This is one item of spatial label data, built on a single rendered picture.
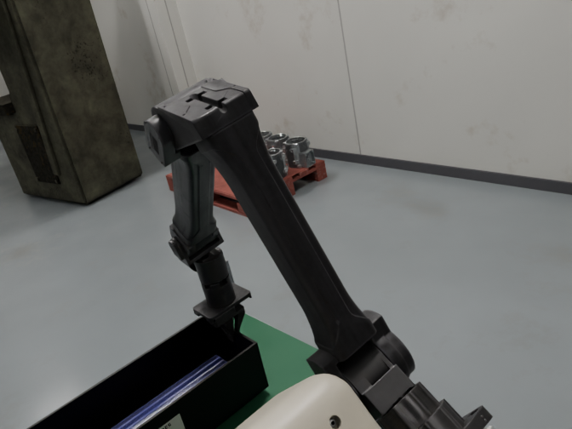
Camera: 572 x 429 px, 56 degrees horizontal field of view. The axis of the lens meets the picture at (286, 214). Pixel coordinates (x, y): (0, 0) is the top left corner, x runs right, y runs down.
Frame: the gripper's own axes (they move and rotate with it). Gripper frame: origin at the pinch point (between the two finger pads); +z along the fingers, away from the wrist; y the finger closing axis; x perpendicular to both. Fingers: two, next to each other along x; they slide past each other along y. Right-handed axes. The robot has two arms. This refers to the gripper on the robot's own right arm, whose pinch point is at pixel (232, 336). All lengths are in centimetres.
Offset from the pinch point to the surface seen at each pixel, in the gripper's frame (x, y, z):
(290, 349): 2.2, -11.4, 10.6
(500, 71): -98, -289, 29
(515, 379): -4, -119, 107
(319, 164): -235, -243, 94
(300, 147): -240, -231, 75
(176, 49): -447, -264, -1
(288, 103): -305, -282, 58
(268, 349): -2.1, -8.5, 10.6
